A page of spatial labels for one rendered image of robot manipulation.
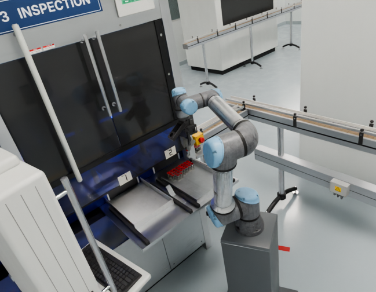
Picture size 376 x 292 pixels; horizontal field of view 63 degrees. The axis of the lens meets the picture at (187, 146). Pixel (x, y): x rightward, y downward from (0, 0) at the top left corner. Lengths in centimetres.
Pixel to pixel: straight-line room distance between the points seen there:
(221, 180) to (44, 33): 97
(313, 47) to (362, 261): 168
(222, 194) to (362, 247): 160
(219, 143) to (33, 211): 67
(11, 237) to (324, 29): 247
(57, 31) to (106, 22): 23
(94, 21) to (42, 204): 89
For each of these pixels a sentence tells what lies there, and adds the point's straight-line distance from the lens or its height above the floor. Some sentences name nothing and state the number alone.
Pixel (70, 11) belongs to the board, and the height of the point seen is 193.
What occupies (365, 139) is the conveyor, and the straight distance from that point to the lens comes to 218.
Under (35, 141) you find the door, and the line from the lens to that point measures 158.
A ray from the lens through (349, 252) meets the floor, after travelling 271.
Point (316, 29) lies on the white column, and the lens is 280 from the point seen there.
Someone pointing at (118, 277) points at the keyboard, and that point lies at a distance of 159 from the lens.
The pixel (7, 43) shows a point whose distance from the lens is 148.
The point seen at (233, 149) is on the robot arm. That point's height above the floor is 139.
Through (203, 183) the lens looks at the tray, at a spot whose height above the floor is 88.
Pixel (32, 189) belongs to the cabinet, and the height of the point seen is 151.
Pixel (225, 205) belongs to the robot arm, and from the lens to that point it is 144.
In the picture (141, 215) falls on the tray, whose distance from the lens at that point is 176.
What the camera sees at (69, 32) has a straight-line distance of 155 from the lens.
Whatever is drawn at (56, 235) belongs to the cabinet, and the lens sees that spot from 114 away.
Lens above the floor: 200
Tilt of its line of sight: 29 degrees down
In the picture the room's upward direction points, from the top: 11 degrees counter-clockwise
